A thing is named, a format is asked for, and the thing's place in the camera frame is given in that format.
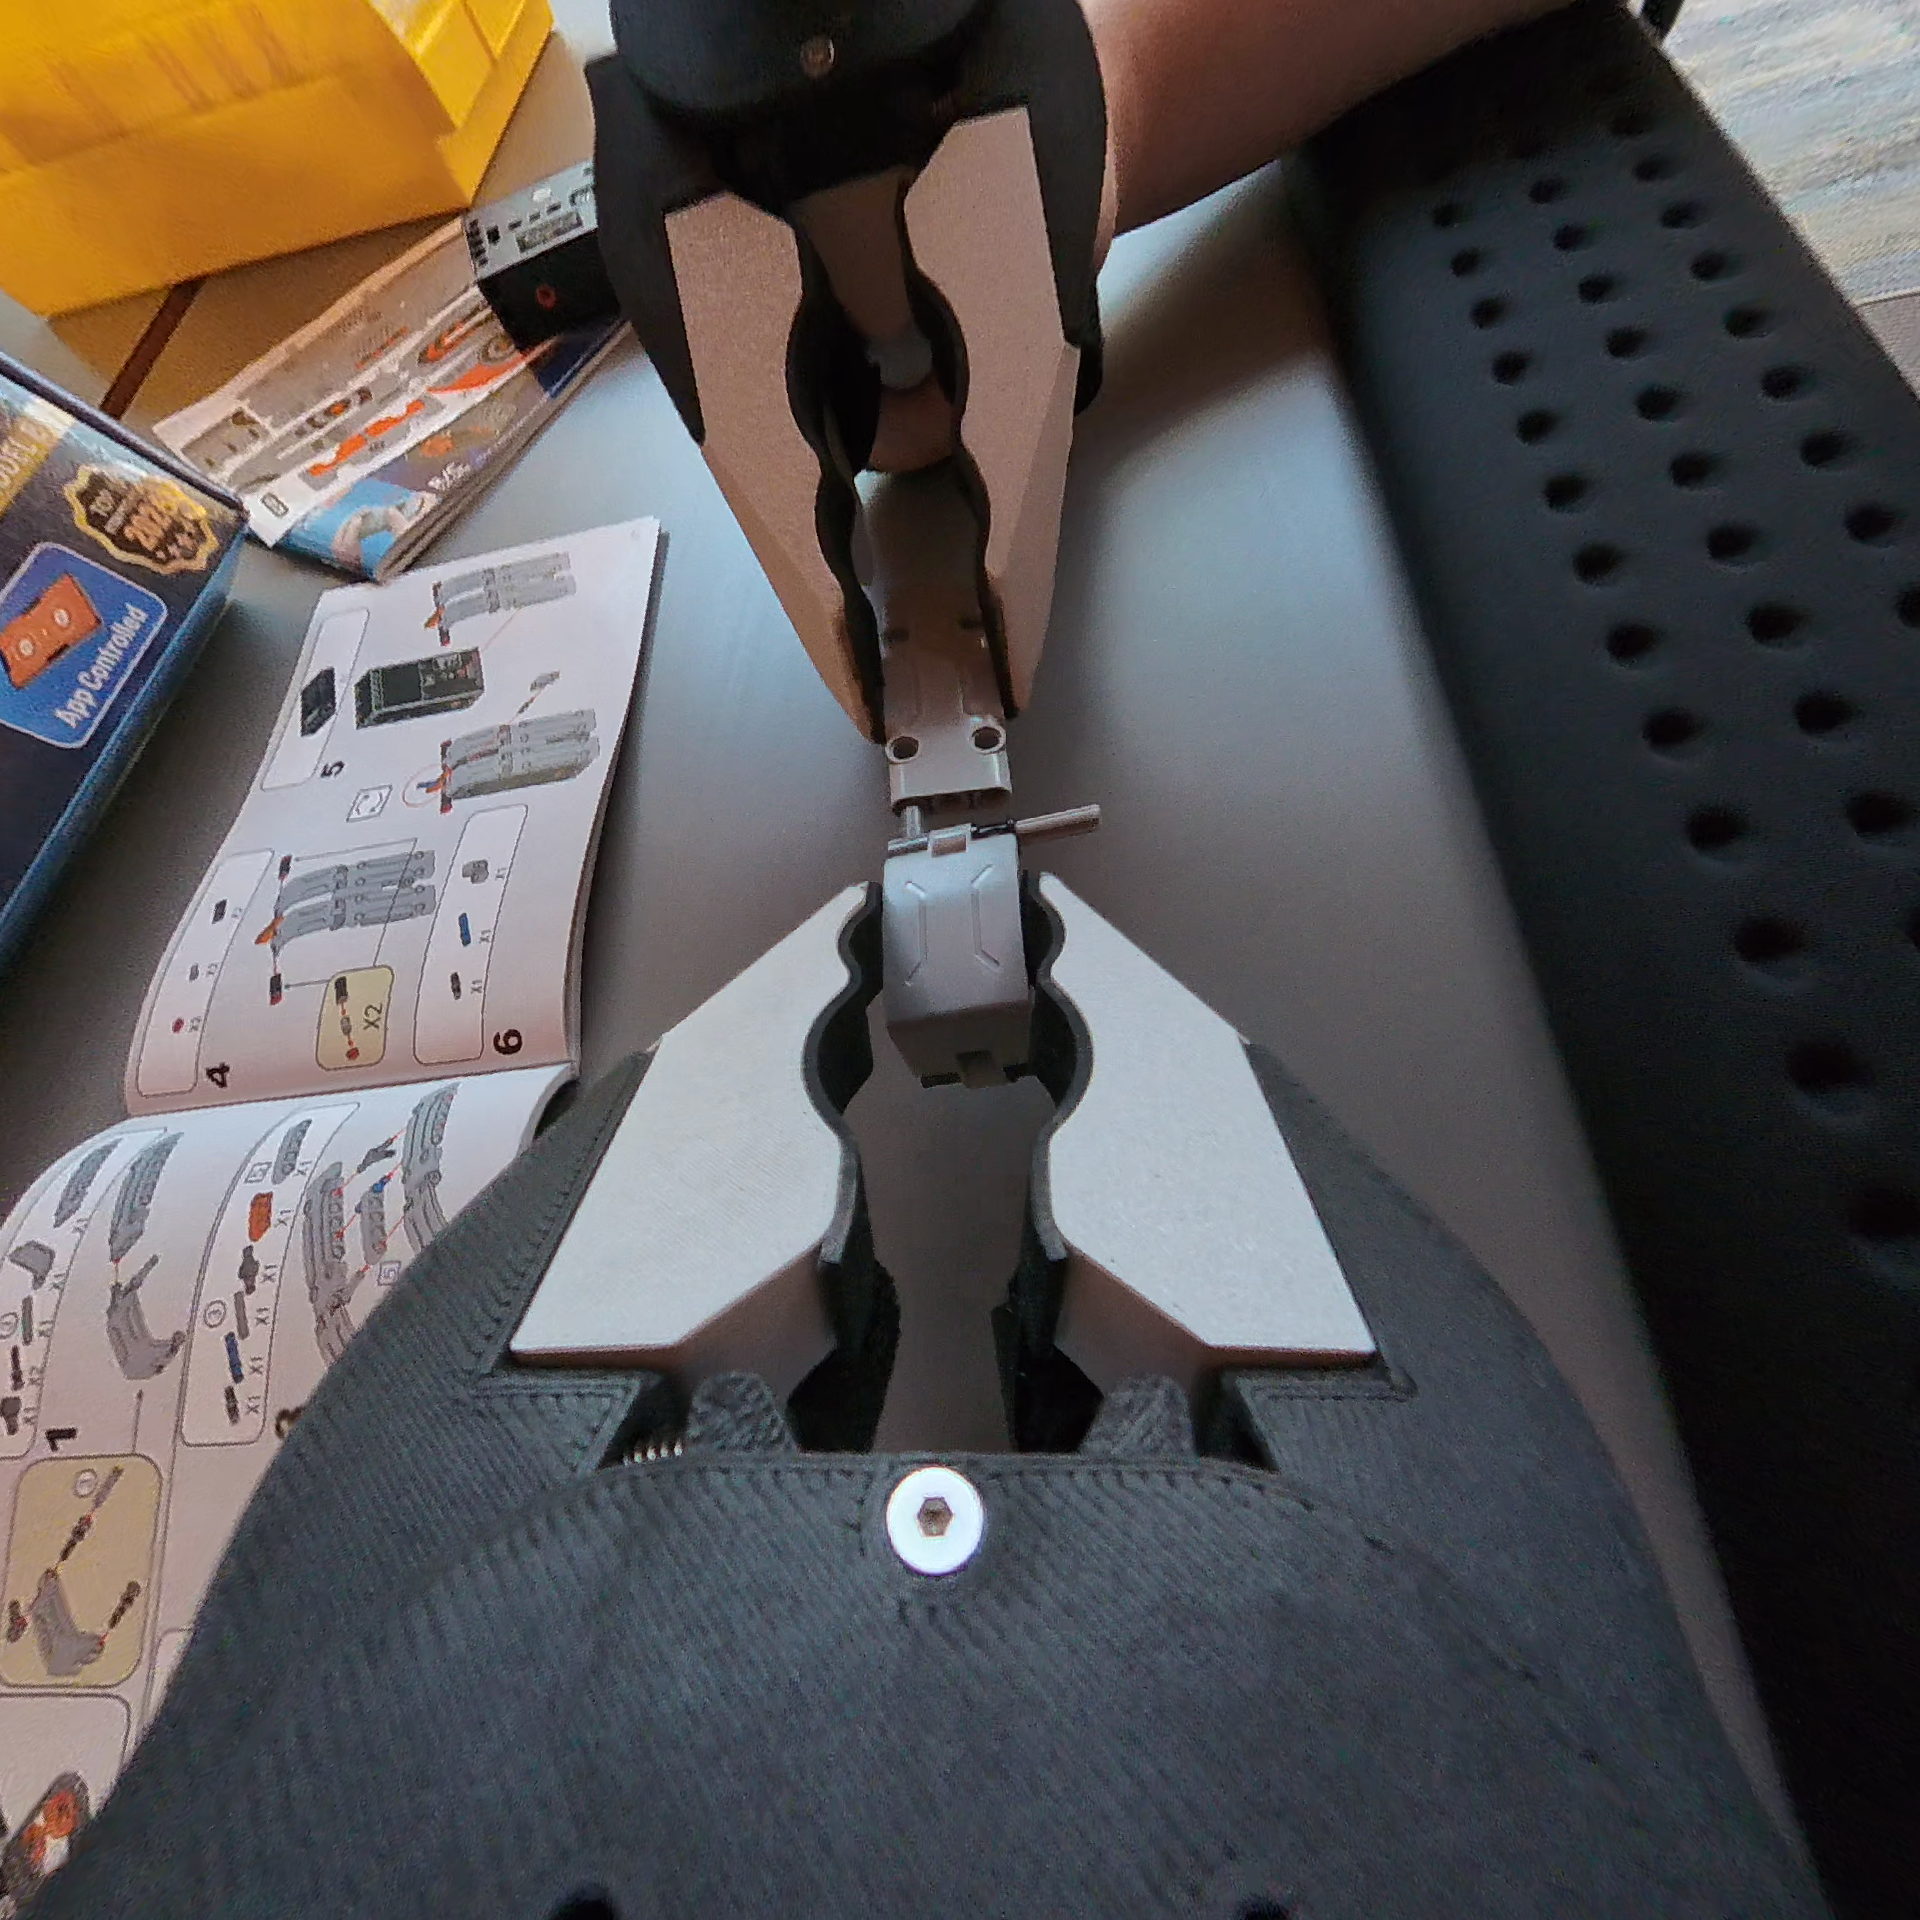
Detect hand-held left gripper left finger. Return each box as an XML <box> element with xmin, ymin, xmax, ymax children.
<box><xmin>510</xmin><ymin>881</ymin><xmax>902</xmax><ymax>1454</ymax></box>

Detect grey desk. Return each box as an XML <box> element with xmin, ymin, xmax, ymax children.
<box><xmin>0</xmin><ymin>30</ymin><xmax>1824</xmax><ymax>1920</ymax></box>

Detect person's right forearm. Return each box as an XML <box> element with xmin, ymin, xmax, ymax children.
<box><xmin>1088</xmin><ymin>0</ymin><xmax>1630</xmax><ymax>243</ymax></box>

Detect black perforated panel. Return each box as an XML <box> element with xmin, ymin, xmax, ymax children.
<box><xmin>1286</xmin><ymin>0</ymin><xmax>1920</xmax><ymax>1920</ymax></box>

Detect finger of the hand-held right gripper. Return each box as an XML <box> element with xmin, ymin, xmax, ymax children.
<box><xmin>901</xmin><ymin>93</ymin><xmax>1085</xmax><ymax>725</ymax></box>
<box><xmin>656</xmin><ymin>182</ymin><xmax>889</xmax><ymax>748</ymax></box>

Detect closed colour booklet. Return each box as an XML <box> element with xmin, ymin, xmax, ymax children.
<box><xmin>151</xmin><ymin>209</ymin><xmax>635</xmax><ymax>585</ymax></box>

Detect brown cardboard sheet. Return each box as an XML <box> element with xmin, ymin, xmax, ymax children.
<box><xmin>45</xmin><ymin>209</ymin><xmax>495</xmax><ymax>437</ymax></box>

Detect blue robot kit box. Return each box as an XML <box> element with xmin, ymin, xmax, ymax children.
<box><xmin>0</xmin><ymin>351</ymin><xmax>251</xmax><ymax>976</ymax></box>

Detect small black electronic box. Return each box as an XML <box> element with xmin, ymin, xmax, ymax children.
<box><xmin>462</xmin><ymin>163</ymin><xmax>629</xmax><ymax>349</ymax></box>

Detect open instruction booklet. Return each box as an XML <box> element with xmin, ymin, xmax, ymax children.
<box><xmin>0</xmin><ymin>516</ymin><xmax>665</xmax><ymax>1920</ymax></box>

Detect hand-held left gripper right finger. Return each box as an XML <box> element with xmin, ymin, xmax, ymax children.
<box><xmin>994</xmin><ymin>870</ymin><xmax>1383</xmax><ymax>1454</ymax></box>

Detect yellow plastic bin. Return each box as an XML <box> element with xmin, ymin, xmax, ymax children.
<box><xmin>0</xmin><ymin>0</ymin><xmax>557</xmax><ymax>320</ymax></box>

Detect person's right hand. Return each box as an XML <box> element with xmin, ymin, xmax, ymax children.
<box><xmin>865</xmin><ymin>385</ymin><xmax>965</xmax><ymax>480</ymax></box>

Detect grey holed building beam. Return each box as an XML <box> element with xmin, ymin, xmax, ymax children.
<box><xmin>856</xmin><ymin>464</ymin><xmax>1016</xmax><ymax>806</ymax></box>

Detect grey curved building piece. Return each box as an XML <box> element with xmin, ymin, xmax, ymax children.
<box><xmin>881</xmin><ymin>804</ymin><xmax>1103</xmax><ymax>1093</ymax></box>

